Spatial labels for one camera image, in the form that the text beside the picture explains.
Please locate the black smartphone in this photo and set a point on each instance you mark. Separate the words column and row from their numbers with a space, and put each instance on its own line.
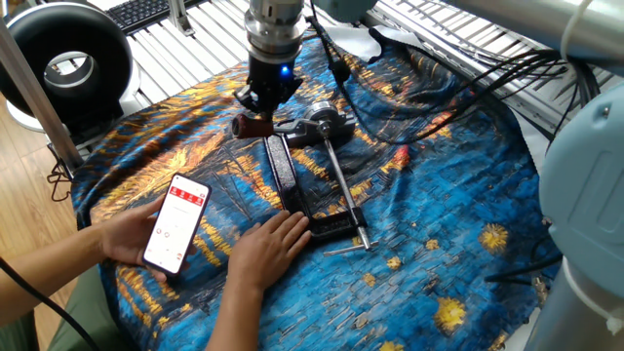
column 175, row 224

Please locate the metal lever with brown knob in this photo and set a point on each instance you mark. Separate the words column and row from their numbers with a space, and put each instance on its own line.
column 251, row 127

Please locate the person's left hand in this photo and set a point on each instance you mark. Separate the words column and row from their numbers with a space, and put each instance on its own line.
column 122, row 239

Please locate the black keyboard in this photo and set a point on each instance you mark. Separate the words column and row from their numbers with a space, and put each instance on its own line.
column 141, row 12

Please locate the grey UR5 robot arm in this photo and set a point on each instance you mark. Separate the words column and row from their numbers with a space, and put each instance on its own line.
column 585, row 195

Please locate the blue starry night painted cloth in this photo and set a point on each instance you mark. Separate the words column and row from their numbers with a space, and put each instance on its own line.
column 439, row 219

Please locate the person's left forearm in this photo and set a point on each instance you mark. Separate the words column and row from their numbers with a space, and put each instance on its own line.
column 49, row 273

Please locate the grey lever base housing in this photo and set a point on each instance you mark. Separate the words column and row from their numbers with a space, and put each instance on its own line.
column 317, row 114

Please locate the short aluminium post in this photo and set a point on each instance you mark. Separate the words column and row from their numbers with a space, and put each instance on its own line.
column 179, row 17

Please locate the aluminium frame beam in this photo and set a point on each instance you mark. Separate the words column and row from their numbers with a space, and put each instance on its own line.
column 39, row 102

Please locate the black C-clamp with steel screw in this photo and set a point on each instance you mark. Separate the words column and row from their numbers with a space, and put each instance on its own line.
column 283, row 170

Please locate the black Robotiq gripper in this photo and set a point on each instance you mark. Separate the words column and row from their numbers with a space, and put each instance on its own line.
column 268, row 78

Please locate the olive green trousers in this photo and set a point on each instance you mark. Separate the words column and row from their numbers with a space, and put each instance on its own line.
column 83, row 322

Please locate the person's right hand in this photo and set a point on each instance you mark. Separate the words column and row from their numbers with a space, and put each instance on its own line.
column 265, row 253

